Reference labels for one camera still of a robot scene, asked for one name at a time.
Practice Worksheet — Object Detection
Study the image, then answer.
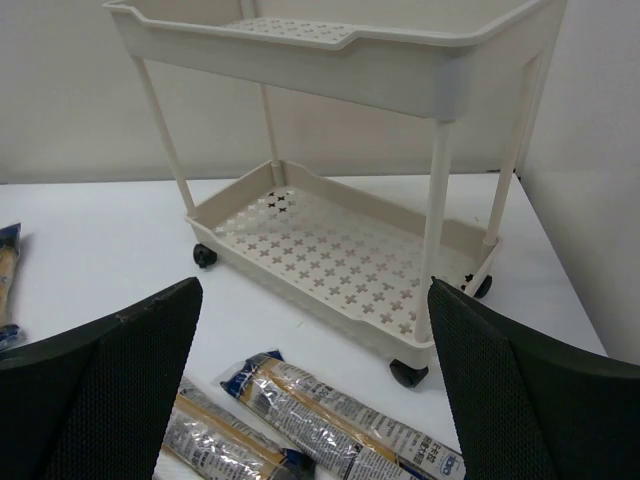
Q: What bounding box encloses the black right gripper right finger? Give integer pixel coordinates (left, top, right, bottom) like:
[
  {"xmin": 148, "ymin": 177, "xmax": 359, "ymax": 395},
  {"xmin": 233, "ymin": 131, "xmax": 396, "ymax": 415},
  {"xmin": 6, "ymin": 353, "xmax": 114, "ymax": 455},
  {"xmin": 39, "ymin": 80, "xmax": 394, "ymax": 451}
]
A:
[{"xmin": 427, "ymin": 279, "xmax": 639, "ymax": 479}]

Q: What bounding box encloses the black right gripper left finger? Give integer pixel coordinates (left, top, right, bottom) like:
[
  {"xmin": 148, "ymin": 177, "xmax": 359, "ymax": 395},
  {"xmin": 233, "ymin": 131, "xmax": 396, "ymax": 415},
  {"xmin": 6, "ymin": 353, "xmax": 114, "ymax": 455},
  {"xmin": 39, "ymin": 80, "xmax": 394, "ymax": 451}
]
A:
[{"xmin": 1, "ymin": 277, "xmax": 203, "ymax": 479}]

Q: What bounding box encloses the spaghetti bag blue yellow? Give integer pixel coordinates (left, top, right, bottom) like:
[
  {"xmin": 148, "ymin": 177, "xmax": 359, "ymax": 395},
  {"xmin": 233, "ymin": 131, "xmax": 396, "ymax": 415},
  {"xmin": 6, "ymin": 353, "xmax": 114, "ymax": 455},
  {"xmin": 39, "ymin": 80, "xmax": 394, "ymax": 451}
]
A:
[{"xmin": 1, "ymin": 223, "xmax": 21, "ymax": 351}]

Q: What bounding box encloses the spaghetti bag label side middle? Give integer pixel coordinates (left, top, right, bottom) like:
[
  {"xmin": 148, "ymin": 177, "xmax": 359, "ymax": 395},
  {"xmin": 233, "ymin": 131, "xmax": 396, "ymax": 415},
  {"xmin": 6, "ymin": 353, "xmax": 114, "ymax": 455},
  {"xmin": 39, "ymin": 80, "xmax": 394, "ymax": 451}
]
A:
[{"xmin": 161, "ymin": 377, "xmax": 316, "ymax": 479}]

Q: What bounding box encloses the spaghetti bag label side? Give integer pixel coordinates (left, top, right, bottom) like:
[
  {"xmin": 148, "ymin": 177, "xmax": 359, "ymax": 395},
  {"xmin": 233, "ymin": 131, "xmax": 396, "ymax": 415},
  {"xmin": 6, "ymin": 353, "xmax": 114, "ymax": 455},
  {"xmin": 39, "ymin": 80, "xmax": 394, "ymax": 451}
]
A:
[
  {"xmin": 161, "ymin": 377, "xmax": 316, "ymax": 479},
  {"xmin": 220, "ymin": 350, "xmax": 469, "ymax": 480}
]

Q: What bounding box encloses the spaghetti bag label side right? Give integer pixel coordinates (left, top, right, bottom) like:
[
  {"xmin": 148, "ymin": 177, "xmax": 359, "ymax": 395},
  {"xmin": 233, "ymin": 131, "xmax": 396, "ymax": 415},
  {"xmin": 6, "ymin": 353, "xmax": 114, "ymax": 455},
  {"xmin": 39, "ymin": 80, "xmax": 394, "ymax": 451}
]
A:
[{"xmin": 220, "ymin": 350, "xmax": 469, "ymax": 480}]

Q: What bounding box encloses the cream two-tier rolling cart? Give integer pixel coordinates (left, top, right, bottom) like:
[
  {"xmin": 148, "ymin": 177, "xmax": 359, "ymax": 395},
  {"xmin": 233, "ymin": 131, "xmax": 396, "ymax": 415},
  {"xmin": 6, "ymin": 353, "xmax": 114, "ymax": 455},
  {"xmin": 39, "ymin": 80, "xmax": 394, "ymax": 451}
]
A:
[{"xmin": 105, "ymin": 1, "xmax": 566, "ymax": 388}]

